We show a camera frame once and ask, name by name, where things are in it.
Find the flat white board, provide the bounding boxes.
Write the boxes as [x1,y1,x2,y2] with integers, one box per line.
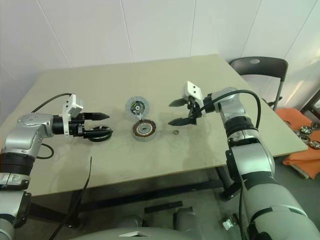
[292,164,311,180]

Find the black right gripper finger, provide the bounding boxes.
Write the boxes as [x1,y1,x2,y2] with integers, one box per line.
[169,98,189,108]
[167,116,196,127]

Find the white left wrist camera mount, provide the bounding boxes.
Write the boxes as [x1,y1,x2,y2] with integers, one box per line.
[61,93,85,137]

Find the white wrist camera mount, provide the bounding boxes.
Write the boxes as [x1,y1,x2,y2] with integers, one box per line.
[183,80,208,118]
[61,93,85,137]

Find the black spoked rotor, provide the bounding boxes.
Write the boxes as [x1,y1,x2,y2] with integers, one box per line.
[87,126,114,144]

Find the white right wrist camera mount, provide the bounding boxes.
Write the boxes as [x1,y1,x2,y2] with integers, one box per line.
[183,80,208,118]

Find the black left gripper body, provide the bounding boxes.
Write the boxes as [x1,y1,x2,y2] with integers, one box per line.
[68,113,87,139]

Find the black metal table frame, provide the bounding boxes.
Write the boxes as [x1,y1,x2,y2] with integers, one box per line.
[24,163,241,222]

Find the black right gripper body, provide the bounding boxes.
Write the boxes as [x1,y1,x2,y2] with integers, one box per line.
[186,96,205,126]

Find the black flat floor strip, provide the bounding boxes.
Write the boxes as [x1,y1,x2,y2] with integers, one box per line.
[144,200,185,214]

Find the round grey motor lid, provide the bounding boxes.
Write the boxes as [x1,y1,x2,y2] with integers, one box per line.
[124,96,151,122]

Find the black folding chair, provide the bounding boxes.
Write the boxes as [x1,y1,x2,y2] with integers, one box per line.
[229,56,288,112]

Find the silver motor housing copper windings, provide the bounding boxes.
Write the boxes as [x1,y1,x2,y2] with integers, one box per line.
[131,119,158,142]

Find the black metal shelf frame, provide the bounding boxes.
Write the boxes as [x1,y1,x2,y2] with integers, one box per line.
[301,83,320,118]

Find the small white floor object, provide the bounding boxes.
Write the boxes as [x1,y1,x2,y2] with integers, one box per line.
[219,213,238,230]

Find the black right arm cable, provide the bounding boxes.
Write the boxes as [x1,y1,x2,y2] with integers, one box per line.
[192,89,262,131]

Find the grey rounded robot leg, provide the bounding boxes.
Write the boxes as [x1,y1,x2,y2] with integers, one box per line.
[173,206,196,226]
[117,216,146,228]

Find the grey robot torso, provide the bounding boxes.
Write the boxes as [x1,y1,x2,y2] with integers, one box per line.
[82,219,233,240]

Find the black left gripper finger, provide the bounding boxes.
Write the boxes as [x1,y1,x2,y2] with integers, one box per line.
[83,112,110,122]
[83,126,114,139]

